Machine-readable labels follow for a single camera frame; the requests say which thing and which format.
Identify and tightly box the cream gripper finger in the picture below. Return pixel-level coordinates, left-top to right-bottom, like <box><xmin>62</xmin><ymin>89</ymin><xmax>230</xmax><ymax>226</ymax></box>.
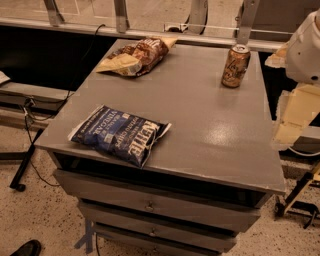
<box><xmin>265</xmin><ymin>43</ymin><xmax>288</xmax><ymax>68</ymax></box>
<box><xmin>273</xmin><ymin>83</ymin><xmax>320</xmax><ymax>146</ymax></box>

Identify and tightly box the orange soda can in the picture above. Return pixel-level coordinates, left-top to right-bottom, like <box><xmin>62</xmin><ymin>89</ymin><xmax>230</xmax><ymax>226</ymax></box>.
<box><xmin>221</xmin><ymin>44</ymin><xmax>251</xmax><ymax>88</ymax></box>

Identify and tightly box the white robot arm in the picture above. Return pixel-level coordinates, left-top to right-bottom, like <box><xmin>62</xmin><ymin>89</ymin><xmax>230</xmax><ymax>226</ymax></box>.
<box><xmin>265</xmin><ymin>9</ymin><xmax>320</xmax><ymax>150</ymax></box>

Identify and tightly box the brown chip bag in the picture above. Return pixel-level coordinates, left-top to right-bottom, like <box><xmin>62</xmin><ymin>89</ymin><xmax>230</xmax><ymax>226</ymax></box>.
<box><xmin>96</xmin><ymin>37</ymin><xmax>177</xmax><ymax>77</ymax></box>

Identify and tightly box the blue kettle chip bag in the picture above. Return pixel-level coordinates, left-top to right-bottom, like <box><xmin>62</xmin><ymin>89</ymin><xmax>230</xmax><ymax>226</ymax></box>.
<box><xmin>68</xmin><ymin>105</ymin><xmax>171</xmax><ymax>168</ymax></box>

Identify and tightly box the grey drawer cabinet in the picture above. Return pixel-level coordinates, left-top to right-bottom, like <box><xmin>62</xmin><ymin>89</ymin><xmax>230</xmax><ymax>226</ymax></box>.
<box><xmin>38</xmin><ymin>45</ymin><xmax>285</xmax><ymax>256</ymax></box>

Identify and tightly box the yellow black wheeled stand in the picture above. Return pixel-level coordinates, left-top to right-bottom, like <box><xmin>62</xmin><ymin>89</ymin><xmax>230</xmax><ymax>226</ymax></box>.
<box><xmin>274</xmin><ymin>161</ymin><xmax>320</xmax><ymax>230</ymax></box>

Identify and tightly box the black stand leg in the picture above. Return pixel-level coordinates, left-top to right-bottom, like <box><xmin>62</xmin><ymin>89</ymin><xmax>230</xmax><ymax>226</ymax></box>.
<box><xmin>10</xmin><ymin>129</ymin><xmax>43</xmax><ymax>192</ymax></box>

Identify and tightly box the black shoe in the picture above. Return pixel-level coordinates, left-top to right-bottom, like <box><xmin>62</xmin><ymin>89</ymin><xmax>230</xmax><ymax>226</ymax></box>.
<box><xmin>10</xmin><ymin>240</ymin><xmax>42</xmax><ymax>256</ymax></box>

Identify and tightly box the white cable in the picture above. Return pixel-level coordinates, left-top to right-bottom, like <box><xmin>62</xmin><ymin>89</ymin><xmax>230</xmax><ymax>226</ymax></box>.
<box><xmin>287</xmin><ymin>145</ymin><xmax>320</xmax><ymax>158</ymax></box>

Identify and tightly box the black cable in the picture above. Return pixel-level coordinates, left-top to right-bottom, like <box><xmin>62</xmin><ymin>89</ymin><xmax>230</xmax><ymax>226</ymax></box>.
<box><xmin>19</xmin><ymin>23</ymin><xmax>107</xmax><ymax>188</ymax></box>

